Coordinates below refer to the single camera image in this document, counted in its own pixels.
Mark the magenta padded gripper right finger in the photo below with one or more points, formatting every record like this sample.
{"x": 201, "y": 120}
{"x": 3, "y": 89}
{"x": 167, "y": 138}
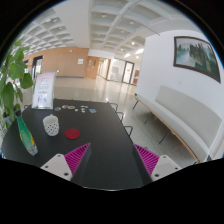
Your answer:
{"x": 157, "y": 166}

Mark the white dotted mug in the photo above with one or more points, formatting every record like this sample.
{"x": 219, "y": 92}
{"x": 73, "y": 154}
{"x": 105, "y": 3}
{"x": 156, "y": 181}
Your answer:
{"x": 51, "y": 125}

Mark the yellow green round badge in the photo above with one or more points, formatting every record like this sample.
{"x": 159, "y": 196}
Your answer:
{"x": 71, "y": 107}

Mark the long white bench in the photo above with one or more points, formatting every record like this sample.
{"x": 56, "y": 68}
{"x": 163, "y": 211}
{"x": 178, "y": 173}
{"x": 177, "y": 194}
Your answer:
{"x": 199, "y": 128}

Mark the blue square card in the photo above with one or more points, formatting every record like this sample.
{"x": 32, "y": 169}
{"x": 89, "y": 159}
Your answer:
{"x": 92, "y": 110}

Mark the green plastic water bottle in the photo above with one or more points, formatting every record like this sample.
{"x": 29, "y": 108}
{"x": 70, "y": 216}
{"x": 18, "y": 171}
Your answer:
{"x": 26, "y": 136}

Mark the black chair nearest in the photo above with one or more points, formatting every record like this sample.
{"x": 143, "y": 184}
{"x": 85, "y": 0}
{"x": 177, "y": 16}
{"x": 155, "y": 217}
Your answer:
{"x": 129, "y": 130}

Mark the framed landscape painting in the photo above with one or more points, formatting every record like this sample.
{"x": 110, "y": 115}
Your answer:
{"x": 196, "y": 54}

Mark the black chair middle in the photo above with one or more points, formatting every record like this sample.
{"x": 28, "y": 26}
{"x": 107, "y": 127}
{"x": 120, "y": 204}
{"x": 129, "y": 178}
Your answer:
{"x": 120, "y": 115}

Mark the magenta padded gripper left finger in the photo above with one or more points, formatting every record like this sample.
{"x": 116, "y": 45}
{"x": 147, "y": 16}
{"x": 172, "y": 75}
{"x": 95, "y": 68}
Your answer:
{"x": 69, "y": 165}

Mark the black chair far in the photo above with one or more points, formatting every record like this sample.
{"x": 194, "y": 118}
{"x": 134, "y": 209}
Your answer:
{"x": 114, "y": 106}

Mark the pink round badge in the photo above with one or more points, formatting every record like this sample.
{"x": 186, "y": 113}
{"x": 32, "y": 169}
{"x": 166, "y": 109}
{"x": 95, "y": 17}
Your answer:
{"x": 65, "y": 106}

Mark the black chair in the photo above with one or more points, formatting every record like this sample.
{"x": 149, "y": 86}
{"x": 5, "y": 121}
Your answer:
{"x": 120, "y": 115}
{"x": 129, "y": 130}
{"x": 114, "y": 106}

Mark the green potted plant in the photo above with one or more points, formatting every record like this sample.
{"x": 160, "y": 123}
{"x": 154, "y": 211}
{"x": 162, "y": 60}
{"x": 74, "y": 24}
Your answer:
{"x": 13, "y": 80}

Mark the red round coaster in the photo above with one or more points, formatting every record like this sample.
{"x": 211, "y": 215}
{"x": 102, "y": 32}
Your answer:
{"x": 72, "y": 133}

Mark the acrylic sign stand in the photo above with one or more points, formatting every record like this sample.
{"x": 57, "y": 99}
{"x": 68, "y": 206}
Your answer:
{"x": 44, "y": 91}

